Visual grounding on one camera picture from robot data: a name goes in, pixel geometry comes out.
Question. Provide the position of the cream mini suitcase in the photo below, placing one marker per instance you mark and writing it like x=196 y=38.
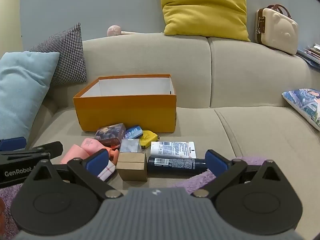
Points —
x=277 y=30

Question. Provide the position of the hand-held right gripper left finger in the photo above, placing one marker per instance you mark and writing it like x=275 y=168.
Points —
x=96 y=162

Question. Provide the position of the purple fleece cloth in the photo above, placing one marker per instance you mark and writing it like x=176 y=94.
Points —
x=195 y=180

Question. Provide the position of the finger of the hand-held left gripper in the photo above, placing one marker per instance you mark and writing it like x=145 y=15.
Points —
x=12 y=143
x=51 y=148

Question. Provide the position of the orange cardboard box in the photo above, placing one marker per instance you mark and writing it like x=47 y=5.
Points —
x=125 y=110

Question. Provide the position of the tan cardboard box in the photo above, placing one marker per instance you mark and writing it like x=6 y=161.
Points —
x=132 y=167

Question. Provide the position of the printed pillow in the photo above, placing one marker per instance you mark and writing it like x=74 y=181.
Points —
x=306 y=105

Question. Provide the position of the yellow tape measure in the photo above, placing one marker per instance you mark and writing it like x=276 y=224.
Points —
x=149 y=139

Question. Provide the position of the pink plush toy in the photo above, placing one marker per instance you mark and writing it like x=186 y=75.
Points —
x=113 y=31

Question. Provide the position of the yellow pillow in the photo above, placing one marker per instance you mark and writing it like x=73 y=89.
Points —
x=203 y=7

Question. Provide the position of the white plaid box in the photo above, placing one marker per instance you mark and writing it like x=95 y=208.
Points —
x=107 y=172

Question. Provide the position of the silver grey box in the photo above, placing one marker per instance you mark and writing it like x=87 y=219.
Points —
x=129 y=146

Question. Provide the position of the dark printed box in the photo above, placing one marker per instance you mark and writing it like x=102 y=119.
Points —
x=110 y=132

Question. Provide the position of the stack of books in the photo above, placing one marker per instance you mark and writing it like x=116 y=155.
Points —
x=310 y=53

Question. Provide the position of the dark blue spray can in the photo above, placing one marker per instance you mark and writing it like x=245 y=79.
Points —
x=175 y=166

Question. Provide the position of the pink soft packets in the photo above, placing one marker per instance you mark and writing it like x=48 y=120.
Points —
x=82 y=151

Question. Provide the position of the houndstooth pillow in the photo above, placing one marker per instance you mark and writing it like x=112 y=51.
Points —
x=67 y=55

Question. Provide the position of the coral plastic item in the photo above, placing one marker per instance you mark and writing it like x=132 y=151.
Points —
x=114 y=155

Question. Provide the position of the beige sofa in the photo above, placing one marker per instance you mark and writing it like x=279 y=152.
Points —
x=237 y=80

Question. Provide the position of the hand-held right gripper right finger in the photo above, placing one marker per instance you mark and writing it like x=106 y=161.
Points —
x=216 y=163

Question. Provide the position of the white tube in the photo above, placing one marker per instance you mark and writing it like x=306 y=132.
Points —
x=172 y=149

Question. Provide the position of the light blue pillow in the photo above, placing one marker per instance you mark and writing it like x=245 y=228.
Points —
x=22 y=90

